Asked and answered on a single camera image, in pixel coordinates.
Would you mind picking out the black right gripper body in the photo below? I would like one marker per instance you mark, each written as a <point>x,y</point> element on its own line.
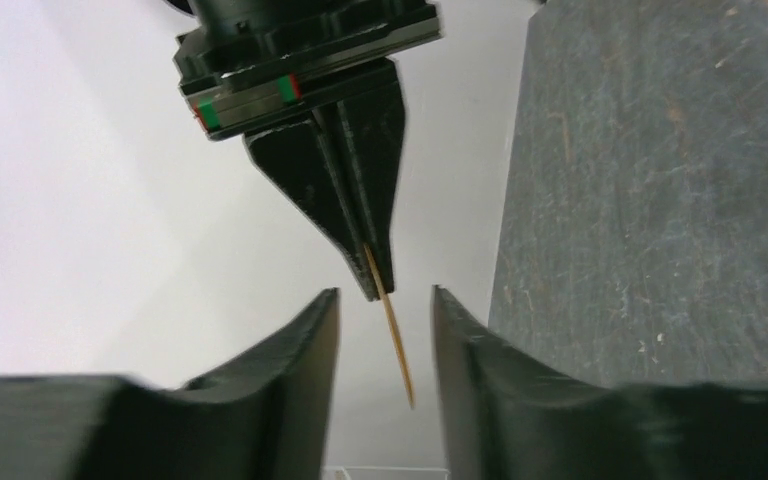
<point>249,64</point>

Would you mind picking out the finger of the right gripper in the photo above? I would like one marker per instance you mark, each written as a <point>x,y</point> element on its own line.
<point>363,136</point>
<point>301,161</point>

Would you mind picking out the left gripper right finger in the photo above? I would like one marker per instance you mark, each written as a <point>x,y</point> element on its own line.
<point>506,415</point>

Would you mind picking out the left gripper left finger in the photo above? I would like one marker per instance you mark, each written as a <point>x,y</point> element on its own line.
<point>261,415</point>

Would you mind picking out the brown paper coffee filter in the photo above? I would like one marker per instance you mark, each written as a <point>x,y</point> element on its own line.
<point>393,326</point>

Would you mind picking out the white wire shelf rack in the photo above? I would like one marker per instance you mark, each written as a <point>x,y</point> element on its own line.
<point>383,473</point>

